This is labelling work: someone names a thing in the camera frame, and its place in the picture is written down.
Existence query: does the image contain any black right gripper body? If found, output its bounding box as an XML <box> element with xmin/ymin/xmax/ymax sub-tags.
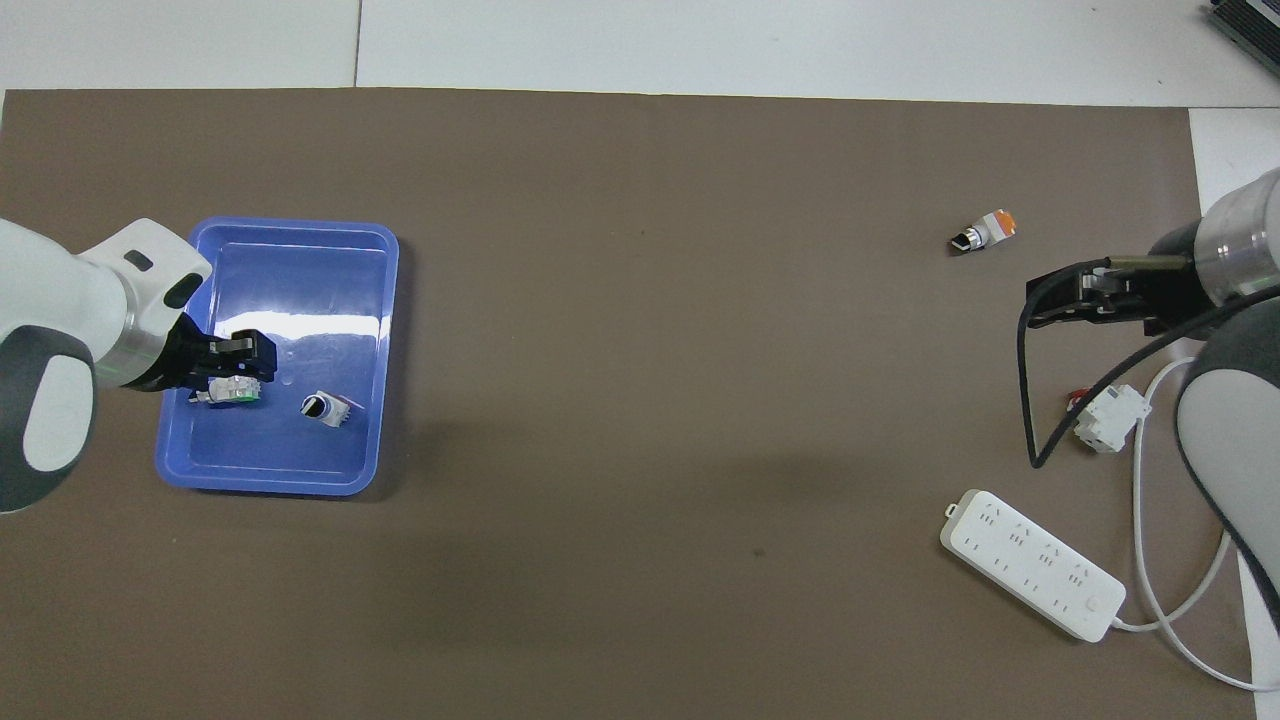
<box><xmin>1143</xmin><ymin>222</ymin><xmax>1217</xmax><ymax>337</ymax></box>

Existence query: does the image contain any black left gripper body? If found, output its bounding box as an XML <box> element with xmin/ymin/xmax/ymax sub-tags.
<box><xmin>158</xmin><ymin>316</ymin><xmax>218</xmax><ymax>394</ymax></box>

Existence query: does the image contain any green and white rotary switch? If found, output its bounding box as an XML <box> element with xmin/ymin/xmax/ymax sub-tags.
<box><xmin>302</xmin><ymin>390</ymin><xmax>351</xmax><ymax>429</ymax></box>

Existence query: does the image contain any blue plastic tray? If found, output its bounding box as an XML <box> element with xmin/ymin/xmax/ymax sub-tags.
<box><xmin>155</xmin><ymin>217</ymin><xmax>401</xmax><ymax>498</ymax></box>

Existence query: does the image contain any white circuit breaker red lever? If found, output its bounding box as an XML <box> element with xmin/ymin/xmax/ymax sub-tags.
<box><xmin>1065</xmin><ymin>383</ymin><xmax>1151</xmax><ymax>454</ymax></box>

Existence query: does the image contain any grey ribbed metal device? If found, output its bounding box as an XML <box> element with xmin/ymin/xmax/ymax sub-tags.
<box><xmin>1205</xmin><ymin>0</ymin><xmax>1280</xmax><ymax>51</ymax></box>

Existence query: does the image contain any brown table mat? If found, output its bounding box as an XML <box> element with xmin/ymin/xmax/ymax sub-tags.
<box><xmin>0</xmin><ymin>88</ymin><xmax>1256</xmax><ymax>720</ymax></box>

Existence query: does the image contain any white switch with mixed colours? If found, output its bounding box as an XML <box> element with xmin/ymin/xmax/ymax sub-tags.
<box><xmin>190</xmin><ymin>375</ymin><xmax>266</xmax><ymax>408</ymax></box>

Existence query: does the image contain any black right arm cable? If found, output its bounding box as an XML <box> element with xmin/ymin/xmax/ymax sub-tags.
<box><xmin>1017</xmin><ymin>255</ymin><xmax>1280</xmax><ymax>469</ymax></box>

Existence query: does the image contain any orange and white rotary switch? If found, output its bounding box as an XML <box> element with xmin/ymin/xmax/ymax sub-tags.
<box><xmin>948</xmin><ymin>208</ymin><xmax>1018</xmax><ymax>256</ymax></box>

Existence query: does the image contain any white power strip cable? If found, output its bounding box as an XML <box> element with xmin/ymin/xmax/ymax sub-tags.
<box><xmin>1110</xmin><ymin>358</ymin><xmax>1280</xmax><ymax>693</ymax></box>

